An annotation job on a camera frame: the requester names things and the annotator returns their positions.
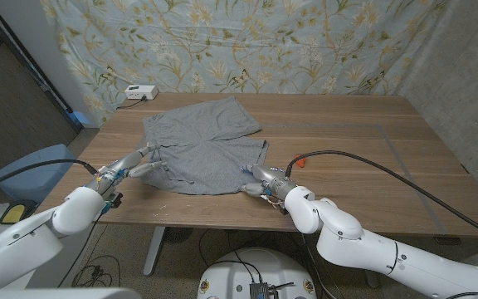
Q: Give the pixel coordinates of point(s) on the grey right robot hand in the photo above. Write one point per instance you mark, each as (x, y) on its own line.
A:
(270, 178)

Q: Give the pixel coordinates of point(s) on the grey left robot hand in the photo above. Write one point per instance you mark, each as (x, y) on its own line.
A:
(125, 166)

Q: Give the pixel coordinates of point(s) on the grey shorts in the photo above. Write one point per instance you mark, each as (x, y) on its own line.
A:
(206, 145)

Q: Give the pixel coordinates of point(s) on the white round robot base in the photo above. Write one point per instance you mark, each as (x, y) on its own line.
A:
(230, 274)

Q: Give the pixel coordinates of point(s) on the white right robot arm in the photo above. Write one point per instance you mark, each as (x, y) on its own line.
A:
(367, 249)

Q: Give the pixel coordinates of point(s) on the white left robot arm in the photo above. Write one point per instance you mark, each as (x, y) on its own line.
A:
(35, 236)

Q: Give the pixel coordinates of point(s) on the red block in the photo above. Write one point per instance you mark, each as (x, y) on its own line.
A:
(302, 163)

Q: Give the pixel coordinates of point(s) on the small blue box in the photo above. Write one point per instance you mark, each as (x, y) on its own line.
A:
(82, 118)

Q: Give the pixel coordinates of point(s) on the white power strip box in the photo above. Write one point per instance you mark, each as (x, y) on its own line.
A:
(141, 91)

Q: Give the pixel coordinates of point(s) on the black round fan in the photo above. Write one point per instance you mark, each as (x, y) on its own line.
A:
(177, 235)

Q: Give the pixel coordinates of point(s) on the white table leg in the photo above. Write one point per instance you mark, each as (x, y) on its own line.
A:
(155, 249)

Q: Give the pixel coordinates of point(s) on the grey electronics module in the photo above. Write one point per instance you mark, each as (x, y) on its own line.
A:
(259, 290)

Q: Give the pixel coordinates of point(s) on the yellow and black pedal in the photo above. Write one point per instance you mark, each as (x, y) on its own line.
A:
(15, 213)

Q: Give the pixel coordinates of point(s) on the perforated partition panel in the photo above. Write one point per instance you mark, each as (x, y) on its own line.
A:
(6, 104)

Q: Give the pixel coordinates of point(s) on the floral print backdrop cloth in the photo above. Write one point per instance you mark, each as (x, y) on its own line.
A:
(243, 45)

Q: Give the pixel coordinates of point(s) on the grey table leg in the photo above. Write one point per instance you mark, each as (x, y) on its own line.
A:
(372, 280)

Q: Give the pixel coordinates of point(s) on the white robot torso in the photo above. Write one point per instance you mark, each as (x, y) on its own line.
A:
(56, 294)

